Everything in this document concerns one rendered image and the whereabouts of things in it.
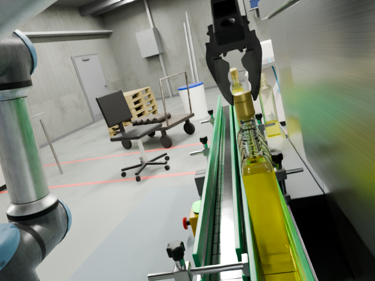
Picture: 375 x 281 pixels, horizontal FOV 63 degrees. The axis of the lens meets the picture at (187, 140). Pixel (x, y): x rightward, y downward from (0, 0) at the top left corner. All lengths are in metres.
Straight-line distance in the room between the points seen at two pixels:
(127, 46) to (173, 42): 1.86
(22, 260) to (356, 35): 0.69
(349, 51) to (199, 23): 10.49
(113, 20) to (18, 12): 11.70
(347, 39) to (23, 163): 0.65
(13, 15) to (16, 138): 0.29
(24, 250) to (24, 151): 0.21
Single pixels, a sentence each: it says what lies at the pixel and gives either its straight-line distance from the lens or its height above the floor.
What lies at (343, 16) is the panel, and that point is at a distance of 0.39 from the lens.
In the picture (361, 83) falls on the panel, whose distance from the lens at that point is 0.37.
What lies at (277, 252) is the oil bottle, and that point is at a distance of 0.62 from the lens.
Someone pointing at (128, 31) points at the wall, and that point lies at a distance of 11.92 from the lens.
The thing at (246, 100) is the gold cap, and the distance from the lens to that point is 0.57.
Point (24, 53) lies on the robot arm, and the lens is 0.76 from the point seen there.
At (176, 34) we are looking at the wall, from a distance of 11.12.
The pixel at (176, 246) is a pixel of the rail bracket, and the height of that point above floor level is 1.01.
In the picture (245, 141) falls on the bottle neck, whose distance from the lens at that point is 0.53.
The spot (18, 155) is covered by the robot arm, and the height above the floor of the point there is 1.17.
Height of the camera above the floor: 1.28
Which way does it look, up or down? 15 degrees down
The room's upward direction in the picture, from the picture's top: 15 degrees counter-clockwise
